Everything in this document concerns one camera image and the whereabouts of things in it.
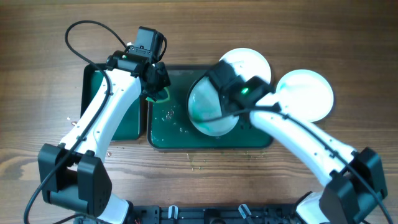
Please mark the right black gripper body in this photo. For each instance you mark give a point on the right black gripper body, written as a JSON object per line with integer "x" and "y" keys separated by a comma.
{"x": 226, "y": 104}

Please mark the pale blue plate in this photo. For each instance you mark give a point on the pale blue plate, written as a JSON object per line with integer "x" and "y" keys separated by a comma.
{"x": 305, "y": 94}

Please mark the small black green tray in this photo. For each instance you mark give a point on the small black green tray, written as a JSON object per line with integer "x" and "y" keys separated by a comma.
{"x": 134, "y": 121}

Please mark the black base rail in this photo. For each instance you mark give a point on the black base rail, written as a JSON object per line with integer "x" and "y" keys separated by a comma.
{"x": 243, "y": 214}

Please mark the white plate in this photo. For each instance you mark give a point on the white plate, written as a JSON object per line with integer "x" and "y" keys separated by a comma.
{"x": 248, "y": 63}
{"x": 203, "y": 104}

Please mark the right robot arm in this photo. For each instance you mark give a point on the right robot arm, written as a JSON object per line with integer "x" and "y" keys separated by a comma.
{"x": 353, "y": 181}

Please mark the large dark green tray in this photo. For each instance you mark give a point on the large dark green tray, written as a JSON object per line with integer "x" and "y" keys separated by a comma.
{"x": 169, "y": 128}

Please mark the green yellow sponge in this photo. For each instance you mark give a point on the green yellow sponge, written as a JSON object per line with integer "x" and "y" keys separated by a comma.
{"x": 159, "y": 97}

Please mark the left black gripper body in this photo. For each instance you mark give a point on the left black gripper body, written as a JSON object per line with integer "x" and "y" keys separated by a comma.
{"x": 159, "y": 78}

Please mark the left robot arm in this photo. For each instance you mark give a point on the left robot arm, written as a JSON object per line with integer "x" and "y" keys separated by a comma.
{"x": 72, "y": 173}

